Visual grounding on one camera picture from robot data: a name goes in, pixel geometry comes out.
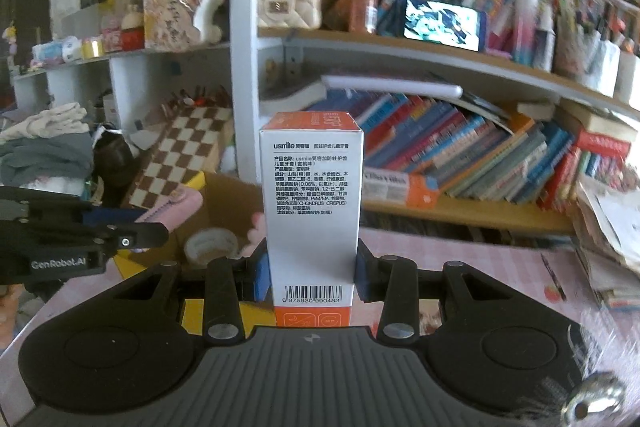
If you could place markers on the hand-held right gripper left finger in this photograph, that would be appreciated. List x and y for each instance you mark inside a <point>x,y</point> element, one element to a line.
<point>261,282</point>

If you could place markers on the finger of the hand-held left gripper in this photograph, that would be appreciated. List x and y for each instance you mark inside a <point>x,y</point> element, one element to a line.
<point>112,215</point>
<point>140,237</point>

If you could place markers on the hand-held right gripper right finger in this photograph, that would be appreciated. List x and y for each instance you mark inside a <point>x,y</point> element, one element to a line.
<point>362,282</point>

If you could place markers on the clear tape roll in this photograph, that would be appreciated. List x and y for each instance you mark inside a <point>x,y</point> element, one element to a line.
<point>200,247</point>

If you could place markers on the white orange toothpaste box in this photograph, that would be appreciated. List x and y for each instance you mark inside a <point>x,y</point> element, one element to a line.
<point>400,189</point>
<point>310,187</point>

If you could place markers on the black bag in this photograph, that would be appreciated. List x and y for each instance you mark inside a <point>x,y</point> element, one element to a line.
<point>115,167</point>

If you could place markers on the grey cloth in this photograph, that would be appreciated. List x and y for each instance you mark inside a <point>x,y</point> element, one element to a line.
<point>45,157</point>

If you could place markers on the brown white chessboard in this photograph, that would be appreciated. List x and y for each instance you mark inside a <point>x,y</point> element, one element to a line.
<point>185,142</point>

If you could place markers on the beige cloth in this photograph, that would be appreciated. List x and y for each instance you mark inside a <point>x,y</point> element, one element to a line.
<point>50,122</point>

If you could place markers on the pink printed table mat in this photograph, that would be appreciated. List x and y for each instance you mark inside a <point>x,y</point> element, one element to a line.
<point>475,257</point>

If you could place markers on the white side shelf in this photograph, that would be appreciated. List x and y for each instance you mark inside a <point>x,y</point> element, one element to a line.
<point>125,72</point>

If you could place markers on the row of colourful books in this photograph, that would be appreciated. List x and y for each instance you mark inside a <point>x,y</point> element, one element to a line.
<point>450,142</point>

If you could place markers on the pack of tissue rolls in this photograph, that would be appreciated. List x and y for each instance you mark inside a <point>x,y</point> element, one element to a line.
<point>57,51</point>

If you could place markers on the pink gift box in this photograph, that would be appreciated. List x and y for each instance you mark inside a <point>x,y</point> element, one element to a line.
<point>111,37</point>

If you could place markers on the red white jar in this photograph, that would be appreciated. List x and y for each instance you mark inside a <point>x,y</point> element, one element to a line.
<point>132,34</point>

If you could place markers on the dark pen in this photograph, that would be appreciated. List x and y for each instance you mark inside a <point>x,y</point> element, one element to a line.
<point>554,277</point>

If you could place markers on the white bar lamp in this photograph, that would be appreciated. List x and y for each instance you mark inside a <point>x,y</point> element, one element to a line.
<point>390,87</point>

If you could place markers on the white wooden bookshelf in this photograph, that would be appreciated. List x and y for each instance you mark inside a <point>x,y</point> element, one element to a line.
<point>245,57</point>

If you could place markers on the white pink cartoon ornament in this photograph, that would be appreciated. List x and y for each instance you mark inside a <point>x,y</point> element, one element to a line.
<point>180,7</point>

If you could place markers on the stack of loose papers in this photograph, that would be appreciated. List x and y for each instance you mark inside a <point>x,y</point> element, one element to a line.
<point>610,227</point>

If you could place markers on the phone with lit screen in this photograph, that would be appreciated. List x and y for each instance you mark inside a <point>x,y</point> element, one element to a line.
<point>445,24</point>

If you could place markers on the red boxed book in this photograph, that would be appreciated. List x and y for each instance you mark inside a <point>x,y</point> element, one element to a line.
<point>600,147</point>

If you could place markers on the flat stacked books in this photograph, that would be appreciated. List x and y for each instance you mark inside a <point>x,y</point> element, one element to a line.
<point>590,119</point>

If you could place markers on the white slim bottle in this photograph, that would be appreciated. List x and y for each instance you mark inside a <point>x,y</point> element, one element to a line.
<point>546,42</point>

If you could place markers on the pastel gradient bottle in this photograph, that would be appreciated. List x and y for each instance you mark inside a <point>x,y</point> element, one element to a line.
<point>525,22</point>

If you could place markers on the white pen holder with pens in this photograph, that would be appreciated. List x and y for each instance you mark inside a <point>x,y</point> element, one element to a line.
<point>585,62</point>

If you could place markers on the white storage box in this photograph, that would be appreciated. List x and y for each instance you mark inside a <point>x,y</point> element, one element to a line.
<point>629,77</point>

